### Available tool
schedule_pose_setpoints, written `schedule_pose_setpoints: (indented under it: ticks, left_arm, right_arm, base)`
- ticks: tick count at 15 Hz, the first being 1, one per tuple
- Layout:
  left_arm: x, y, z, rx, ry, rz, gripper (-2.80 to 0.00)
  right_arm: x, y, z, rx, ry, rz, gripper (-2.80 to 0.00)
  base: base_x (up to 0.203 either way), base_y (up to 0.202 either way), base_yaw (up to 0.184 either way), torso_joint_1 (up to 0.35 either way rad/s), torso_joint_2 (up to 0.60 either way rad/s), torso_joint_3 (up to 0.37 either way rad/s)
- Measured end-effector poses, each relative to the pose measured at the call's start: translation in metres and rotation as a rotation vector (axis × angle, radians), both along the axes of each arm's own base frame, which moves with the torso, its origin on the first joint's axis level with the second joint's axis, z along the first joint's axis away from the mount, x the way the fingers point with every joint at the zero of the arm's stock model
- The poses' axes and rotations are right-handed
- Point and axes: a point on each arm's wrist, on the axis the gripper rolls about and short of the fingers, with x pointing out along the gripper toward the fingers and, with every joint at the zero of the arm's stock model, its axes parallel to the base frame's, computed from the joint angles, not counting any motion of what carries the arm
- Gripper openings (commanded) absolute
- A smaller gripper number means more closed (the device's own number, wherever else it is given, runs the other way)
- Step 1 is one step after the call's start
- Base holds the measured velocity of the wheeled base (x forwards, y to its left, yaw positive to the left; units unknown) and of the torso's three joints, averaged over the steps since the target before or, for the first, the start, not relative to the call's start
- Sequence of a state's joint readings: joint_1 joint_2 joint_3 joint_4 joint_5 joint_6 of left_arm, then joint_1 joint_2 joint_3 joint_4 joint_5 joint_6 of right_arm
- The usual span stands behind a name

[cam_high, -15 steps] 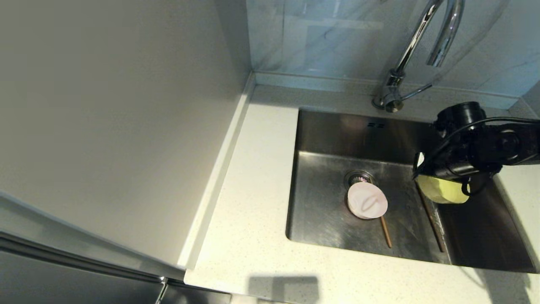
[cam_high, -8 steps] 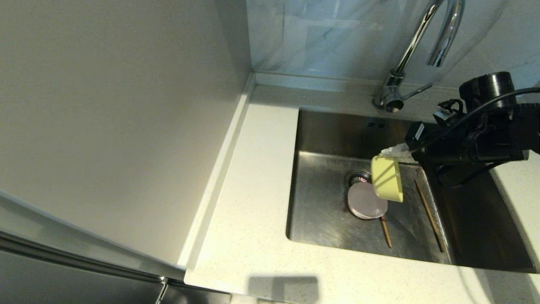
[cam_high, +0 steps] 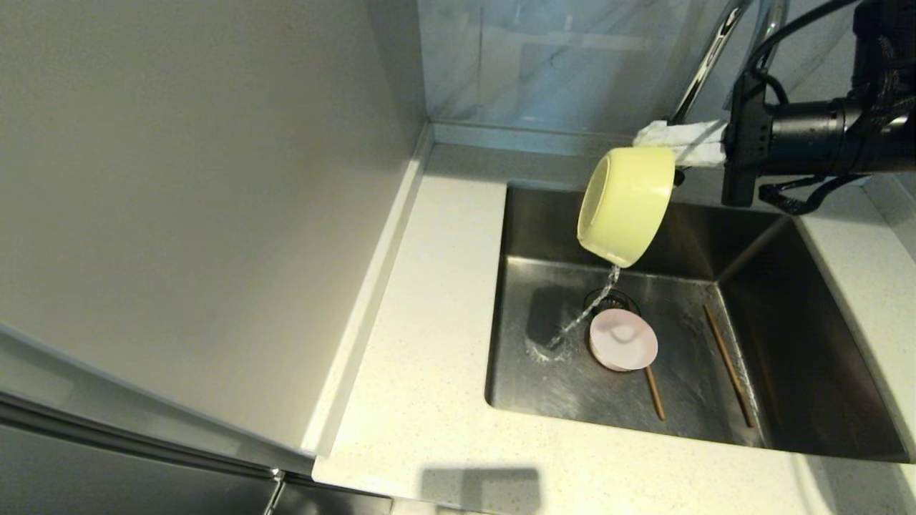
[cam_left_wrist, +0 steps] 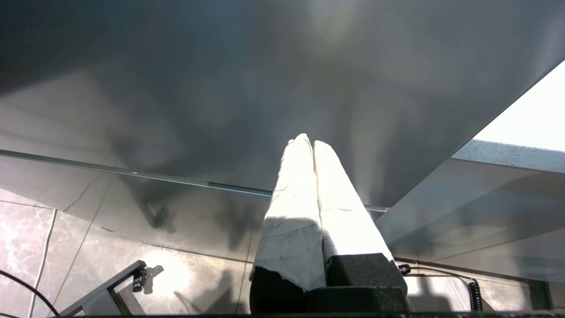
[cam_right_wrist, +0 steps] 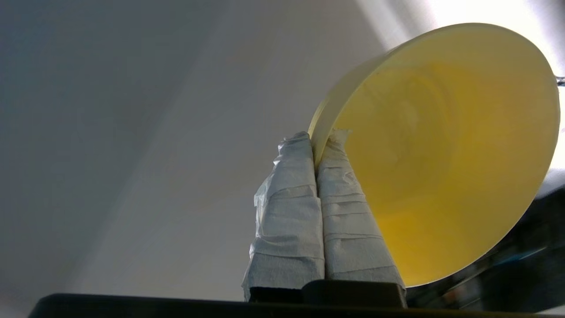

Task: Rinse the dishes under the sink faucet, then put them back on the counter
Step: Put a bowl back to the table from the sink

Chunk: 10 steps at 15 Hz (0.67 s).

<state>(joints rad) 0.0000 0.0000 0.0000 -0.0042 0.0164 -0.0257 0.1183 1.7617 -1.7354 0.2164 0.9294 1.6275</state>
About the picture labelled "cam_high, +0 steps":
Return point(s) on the round metal drain strainer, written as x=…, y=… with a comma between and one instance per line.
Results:
x=608, y=297

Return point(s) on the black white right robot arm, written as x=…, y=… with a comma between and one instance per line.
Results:
x=887, y=86

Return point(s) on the wooden chopstick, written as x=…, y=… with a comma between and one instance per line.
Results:
x=730, y=368
x=655, y=395

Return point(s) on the pink plastic bowl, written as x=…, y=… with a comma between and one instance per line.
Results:
x=622, y=342

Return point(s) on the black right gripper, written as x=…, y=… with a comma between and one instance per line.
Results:
x=801, y=139

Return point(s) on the grey base cabinet front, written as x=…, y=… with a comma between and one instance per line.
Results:
x=329, y=502

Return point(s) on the yellow plastic bowl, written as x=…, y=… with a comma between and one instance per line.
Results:
x=630, y=207

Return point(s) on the grey tall cabinet door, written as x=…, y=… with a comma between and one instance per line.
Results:
x=86, y=483

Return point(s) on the beige tall cabinet side panel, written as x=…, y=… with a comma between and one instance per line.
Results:
x=179, y=179

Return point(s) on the chrome gooseneck faucet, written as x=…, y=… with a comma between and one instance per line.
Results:
x=705, y=64

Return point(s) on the chrome door trim strip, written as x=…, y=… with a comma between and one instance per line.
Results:
x=143, y=438

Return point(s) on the thin poured water trickle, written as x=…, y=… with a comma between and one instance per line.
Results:
x=580, y=322

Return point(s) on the stainless steel sink basin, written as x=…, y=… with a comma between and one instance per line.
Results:
x=544, y=400

